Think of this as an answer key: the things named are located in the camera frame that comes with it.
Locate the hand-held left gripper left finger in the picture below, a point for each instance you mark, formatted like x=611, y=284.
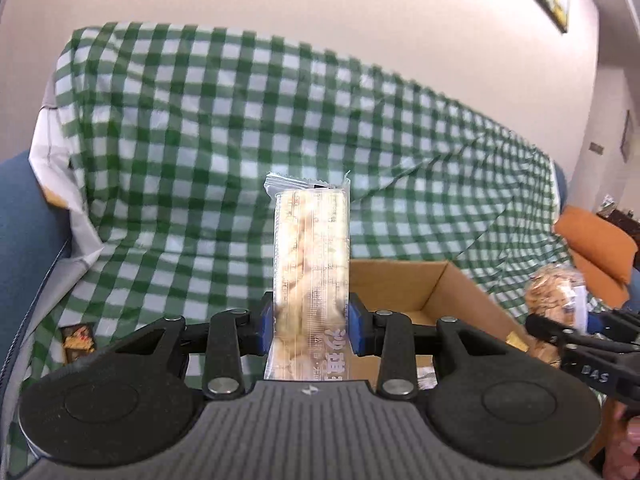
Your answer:
x=264, y=327

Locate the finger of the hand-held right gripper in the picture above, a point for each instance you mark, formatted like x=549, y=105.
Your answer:
x=617, y=324
x=555, y=329

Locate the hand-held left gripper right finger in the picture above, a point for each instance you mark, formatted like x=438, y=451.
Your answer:
x=356, y=327

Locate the clear cookie bag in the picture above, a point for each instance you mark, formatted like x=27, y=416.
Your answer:
x=550, y=290

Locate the small white snack packet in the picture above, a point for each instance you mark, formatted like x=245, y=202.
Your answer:
x=426, y=377

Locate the brown cardboard box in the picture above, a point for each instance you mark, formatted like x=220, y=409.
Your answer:
x=450, y=305

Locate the long clear snack packet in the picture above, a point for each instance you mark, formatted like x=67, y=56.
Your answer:
x=310, y=240

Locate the person's right hand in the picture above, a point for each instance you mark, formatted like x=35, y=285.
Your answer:
x=625, y=445

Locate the orange cushion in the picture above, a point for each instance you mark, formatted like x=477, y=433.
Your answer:
x=590, y=240

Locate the dark wooden furniture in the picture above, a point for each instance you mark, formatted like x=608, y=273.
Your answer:
x=625, y=220

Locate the dark snack packet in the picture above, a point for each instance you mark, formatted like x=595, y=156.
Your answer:
x=77, y=344

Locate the green white checkered cloth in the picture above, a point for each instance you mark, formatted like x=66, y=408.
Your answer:
x=200, y=135

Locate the blue sofa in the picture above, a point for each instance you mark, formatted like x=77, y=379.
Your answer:
x=25, y=235

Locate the white sheet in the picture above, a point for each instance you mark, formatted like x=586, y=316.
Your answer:
x=55, y=160

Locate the wall light switch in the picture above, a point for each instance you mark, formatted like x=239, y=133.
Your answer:
x=596, y=148

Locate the small wall frame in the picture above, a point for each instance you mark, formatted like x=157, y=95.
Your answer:
x=625, y=136

